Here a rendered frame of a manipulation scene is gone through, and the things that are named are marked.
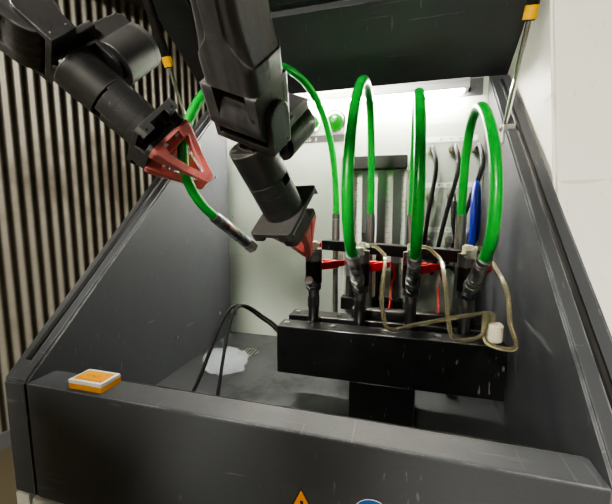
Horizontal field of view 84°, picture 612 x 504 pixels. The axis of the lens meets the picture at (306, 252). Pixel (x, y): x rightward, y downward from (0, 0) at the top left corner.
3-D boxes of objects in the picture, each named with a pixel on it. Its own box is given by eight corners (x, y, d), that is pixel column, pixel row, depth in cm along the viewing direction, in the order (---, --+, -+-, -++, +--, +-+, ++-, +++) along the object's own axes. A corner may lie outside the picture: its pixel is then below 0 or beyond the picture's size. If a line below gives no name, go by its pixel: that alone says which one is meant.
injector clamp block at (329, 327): (277, 411, 58) (276, 324, 56) (295, 382, 67) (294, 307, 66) (501, 448, 49) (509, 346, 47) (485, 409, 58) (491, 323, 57)
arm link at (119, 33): (5, 49, 41) (-2, -7, 35) (78, 11, 47) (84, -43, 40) (96, 125, 46) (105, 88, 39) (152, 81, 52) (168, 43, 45)
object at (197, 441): (37, 497, 45) (25, 383, 43) (68, 473, 49) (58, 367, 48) (594, 664, 29) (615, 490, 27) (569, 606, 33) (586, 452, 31)
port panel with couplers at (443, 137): (415, 262, 77) (421, 120, 74) (415, 260, 81) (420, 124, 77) (479, 265, 74) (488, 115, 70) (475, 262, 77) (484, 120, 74)
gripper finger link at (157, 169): (213, 175, 53) (162, 129, 50) (230, 158, 47) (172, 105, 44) (186, 206, 50) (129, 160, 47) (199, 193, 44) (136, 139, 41)
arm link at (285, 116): (200, 88, 36) (270, 113, 33) (262, 40, 41) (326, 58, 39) (224, 173, 46) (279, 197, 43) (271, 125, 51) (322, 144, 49)
